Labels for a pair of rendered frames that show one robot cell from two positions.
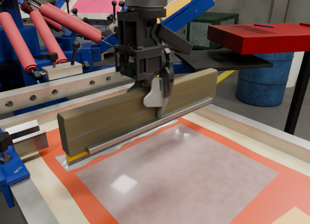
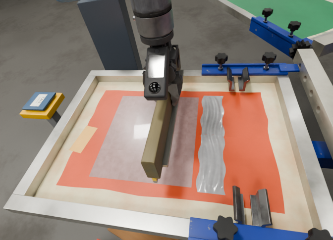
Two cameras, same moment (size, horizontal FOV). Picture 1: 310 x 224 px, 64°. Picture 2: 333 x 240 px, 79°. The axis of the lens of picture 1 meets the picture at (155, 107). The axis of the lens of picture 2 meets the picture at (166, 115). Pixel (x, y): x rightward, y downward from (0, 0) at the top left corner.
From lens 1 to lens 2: 0.86 m
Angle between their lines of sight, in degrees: 101
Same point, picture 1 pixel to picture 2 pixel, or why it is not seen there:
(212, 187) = (126, 136)
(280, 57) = not seen: outside the picture
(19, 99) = (308, 83)
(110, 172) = (184, 109)
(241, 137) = (125, 205)
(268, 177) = (95, 166)
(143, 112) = not seen: hidden behind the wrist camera
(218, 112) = (157, 216)
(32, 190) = (191, 73)
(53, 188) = (195, 88)
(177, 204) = (137, 117)
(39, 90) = (316, 93)
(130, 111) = not seen: hidden behind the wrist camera
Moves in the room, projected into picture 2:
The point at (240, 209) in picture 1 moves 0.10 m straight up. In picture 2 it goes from (107, 133) to (96, 114)
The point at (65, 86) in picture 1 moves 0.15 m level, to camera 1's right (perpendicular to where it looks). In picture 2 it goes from (324, 117) to (293, 150)
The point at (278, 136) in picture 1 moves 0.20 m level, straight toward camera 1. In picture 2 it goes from (86, 206) to (93, 140)
